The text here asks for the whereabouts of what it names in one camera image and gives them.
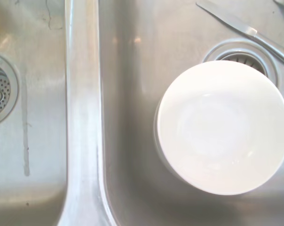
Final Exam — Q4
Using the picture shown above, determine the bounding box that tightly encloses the silver butter knife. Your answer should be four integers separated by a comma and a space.
195, 0, 284, 62

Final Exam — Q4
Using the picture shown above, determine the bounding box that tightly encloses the stainless steel double sink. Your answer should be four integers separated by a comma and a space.
0, 0, 284, 226

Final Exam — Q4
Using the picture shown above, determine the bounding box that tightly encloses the slotted metal sink drain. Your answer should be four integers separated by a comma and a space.
202, 40, 278, 88

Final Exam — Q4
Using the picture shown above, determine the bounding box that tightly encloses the white ceramic bowl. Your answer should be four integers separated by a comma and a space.
155, 60, 284, 196

